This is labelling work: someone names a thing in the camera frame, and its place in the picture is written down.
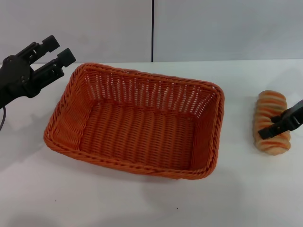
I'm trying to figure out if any orange woven plastic basket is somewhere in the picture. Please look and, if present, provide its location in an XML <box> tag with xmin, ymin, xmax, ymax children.
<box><xmin>43</xmin><ymin>62</ymin><xmax>225</xmax><ymax>181</ymax></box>

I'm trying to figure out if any striped twisted bread roll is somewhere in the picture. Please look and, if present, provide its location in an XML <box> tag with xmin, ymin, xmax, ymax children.
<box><xmin>253</xmin><ymin>90</ymin><xmax>291</xmax><ymax>156</ymax></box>

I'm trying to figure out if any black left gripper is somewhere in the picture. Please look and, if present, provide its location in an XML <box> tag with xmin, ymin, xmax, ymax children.
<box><xmin>0</xmin><ymin>35</ymin><xmax>77</xmax><ymax>107</ymax></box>

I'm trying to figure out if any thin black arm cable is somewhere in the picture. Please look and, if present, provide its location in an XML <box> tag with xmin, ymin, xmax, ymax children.
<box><xmin>0</xmin><ymin>105</ymin><xmax>7</xmax><ymax>131</ymax></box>

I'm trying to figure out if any black vertical wall seam strip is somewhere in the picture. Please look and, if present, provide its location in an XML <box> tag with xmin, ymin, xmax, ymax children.
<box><xmin>151</xmin><ymin>0</ymin><xmax>155</xmax><ymax>63</ymax></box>

